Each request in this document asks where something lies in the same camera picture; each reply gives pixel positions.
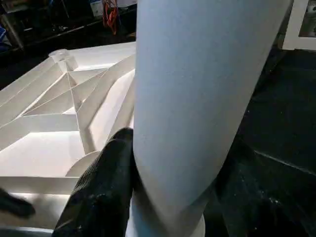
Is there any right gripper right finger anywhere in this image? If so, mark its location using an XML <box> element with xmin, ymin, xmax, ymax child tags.
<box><xmin>207</xmin><ymin>148</ymin><xmax>307</xmax><ymax>237</ymax></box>

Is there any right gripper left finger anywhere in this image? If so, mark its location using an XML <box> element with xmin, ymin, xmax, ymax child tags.
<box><xmin>52</xmin><ymin>127</ymin><xmax>135</xmax><ymax>237</ymax></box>

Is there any white plastic table top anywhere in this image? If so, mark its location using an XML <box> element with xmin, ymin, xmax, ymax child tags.
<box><xmin>0</xmin><ymin>42</ymin><xmax>138</xmax><ymax>234</ymax></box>

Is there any white plastic table leg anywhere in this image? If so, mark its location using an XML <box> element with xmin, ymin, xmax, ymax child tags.
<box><xmin>126</xmin><ymin>0</ymin><xmax>293</xmax><ymax>237</ymax></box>

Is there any black work mat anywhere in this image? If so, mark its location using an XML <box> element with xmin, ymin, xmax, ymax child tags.
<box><xmin>0</xmin><ymin>47</ymin><xmax>316</xmax><ymax>237</ymax></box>

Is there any white glass-door cabinet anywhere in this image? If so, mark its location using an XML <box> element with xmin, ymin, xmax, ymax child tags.
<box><xmin>281</xmin><ymin>0</ymin><xmax>316</xmax><ymax>51</ymax></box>

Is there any orange cable bundle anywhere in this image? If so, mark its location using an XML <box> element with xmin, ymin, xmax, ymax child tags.
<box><xmin>101</xmin><ymin>0</ymin><xmax>120</xmax><ymax>36</ymax></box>

